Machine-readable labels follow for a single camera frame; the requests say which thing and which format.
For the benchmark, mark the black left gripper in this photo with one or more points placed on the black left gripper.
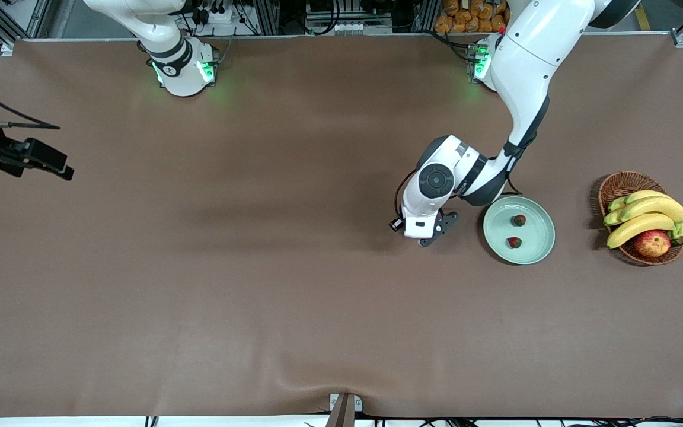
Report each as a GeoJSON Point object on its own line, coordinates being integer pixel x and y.
{"type": "Point", "coordinates": [399, 225]}

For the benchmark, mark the red toy strawberry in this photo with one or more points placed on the red toy strawberry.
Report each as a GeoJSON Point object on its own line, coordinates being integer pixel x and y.
{"type": "Point", "coordinates": [519, 220]}
{"type": "Point", "coordinates": [514, 242]}

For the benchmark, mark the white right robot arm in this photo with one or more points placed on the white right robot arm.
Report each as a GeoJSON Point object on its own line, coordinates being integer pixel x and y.
{"type": "Point", "coordinates": [163, 35]}

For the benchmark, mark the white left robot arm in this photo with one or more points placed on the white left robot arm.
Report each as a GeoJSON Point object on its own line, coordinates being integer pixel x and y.
{"type": "Point", "coordinates": [531, 53]}

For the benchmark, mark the pale green plate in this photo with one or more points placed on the pale green plate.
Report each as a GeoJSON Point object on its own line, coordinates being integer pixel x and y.
{"type": "Point", "coordinates": [534, 237]}

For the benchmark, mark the large table cover mat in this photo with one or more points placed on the large table cover mat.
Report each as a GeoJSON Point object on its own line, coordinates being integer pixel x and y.
{"type": "Point", "coordinates": [318, 296]}

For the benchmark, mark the brown wooden bar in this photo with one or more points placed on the brown wooden bar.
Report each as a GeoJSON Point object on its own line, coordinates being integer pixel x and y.
{"type": "Point", "coordinates": [342, 415]}

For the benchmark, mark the white connector block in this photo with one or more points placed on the white connector block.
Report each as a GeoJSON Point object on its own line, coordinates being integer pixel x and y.
{"type": "Point", "coordinates": [350, 26]}

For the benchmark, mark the bag of orange buns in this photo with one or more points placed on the bag of orange buns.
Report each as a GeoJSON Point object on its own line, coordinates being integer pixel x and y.
{"type": "Point", "coordinates": [466, 21]}

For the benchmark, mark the brown wicker basket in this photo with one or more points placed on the brown wicker basket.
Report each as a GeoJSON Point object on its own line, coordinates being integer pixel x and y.
{"type": "Point", "coordinates": [620, 184]}

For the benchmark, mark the white power strip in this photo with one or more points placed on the white power strip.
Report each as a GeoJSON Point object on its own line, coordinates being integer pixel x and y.
{"type": "Point", "coordinates": [217, 16]}

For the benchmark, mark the yellow banana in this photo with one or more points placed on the yellow banana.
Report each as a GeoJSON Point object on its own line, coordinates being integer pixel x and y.
{"type": "Point", "coordinates": [644, 195]}
{"type": "Point", "coordinates": [638, 225]}
{"type": "Point", "coordinates": [656, 206]}

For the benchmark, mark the red apple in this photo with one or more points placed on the red apple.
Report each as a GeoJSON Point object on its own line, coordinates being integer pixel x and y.
{"type": "Point", "coordinates": [653, 244]}

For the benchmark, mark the metal table corner bracket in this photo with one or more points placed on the metal table corner bracket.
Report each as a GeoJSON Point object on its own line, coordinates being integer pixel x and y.
{"type": "Point", "coordinates": [8, 48]}
{"type": "Point", "coordinates": [682, 38]}

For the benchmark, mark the metal table edge bracket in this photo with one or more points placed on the metal table edge bracket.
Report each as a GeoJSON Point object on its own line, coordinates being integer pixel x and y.
{"type": "Point", "coordinates": [358, 404]}

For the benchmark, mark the aluminium frame post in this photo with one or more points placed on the aluminium frame post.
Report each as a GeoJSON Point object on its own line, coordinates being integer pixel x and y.
{"type": "Point", "coordinates": [267, 18]}
{"type": "Point", "coordinates": [427, 16]}

